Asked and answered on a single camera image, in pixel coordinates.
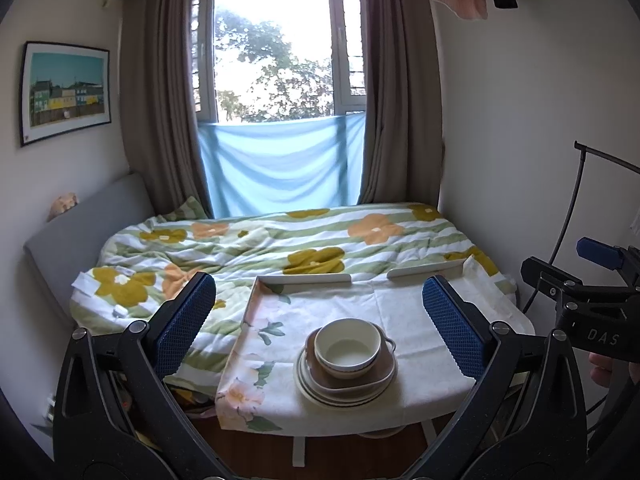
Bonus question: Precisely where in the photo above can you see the grey padded headboard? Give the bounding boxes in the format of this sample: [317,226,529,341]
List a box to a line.
[22,172,156,328]

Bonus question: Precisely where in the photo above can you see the person's right hand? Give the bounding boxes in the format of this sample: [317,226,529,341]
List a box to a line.
[589,351,623,387]

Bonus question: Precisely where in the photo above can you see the black curved rod stand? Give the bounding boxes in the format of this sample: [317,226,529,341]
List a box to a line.
[522,141,640,311]

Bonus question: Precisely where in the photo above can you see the yellow-rimmed plate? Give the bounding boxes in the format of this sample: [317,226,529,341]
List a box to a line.
[294,346,401,407]

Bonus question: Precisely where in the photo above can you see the pink square bowl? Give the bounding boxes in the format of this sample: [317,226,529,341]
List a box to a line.
[305,327,399,392]

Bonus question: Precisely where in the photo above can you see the white framed window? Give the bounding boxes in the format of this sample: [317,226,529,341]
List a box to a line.
[190,0,368,126]

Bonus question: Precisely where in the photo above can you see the white railed table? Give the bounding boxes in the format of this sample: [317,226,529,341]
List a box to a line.
[215,260,536,466]

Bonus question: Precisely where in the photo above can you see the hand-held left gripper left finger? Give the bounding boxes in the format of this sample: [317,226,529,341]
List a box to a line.
[52,271,236,480]

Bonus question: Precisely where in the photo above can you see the cream round bowl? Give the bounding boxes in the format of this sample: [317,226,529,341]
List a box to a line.
[315,318,384,380]

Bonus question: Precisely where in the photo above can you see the light blue cloth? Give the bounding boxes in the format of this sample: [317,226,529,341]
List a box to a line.
[197,111,367,219]

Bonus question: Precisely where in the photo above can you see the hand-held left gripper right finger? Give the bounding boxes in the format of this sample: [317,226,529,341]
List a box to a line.
[421,275,588,480]

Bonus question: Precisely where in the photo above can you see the green checkered pillow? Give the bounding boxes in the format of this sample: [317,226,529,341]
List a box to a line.
[162,196,211,220]

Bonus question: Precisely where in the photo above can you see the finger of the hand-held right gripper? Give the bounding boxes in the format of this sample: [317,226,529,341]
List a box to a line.
[576,237,640,281]
[520,256,596,306]

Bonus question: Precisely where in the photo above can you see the small plush toy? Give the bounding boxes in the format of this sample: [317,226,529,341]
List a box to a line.
[47,192,80,222]

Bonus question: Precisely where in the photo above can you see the floral striped blanket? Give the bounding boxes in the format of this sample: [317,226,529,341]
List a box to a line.
[69,201,518,391]

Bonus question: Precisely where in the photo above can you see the framed houses picture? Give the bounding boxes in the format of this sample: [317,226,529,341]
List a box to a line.
[19,41,112,148]

